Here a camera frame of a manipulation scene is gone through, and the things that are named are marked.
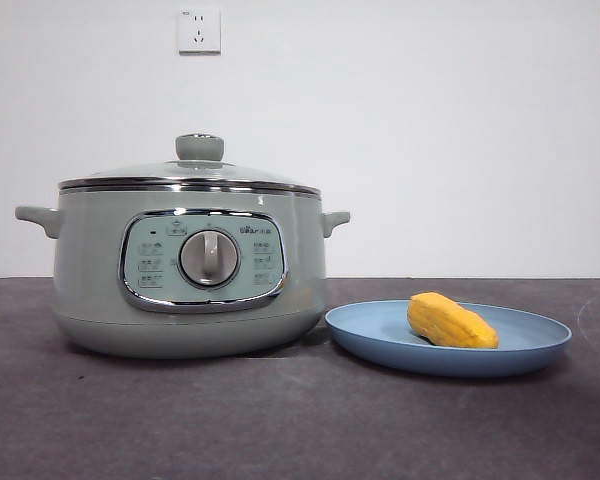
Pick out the glass lid with green knob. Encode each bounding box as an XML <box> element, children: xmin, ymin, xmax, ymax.
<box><xmin>59</xmin><ymin>133</ymin><xmax>321</xmax><ymax>194</ymax></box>

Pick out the yellow corn cob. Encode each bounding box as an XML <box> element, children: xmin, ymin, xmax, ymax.
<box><xmin>406</xmin><ymin>292</ymin><xmax>500</xmax><ymax>350</ymax></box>

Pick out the blue round plate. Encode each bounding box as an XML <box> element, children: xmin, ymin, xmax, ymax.
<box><xmin>324</xmin><ymin>298</ymin><xmax>573</xmax><ymax>378</ymax></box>

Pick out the pale green electric steamer pot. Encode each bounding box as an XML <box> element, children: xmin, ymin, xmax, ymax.
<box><xmin>14</xmin><ymin>185</ymin><xmax>352</xmax><ymax>359</ymax></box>

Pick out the white wall socket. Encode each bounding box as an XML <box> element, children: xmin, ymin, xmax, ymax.
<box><xmin>178</xmin><ymin>7</ymin><xmax>222</xmax><ymax>55</ymax></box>

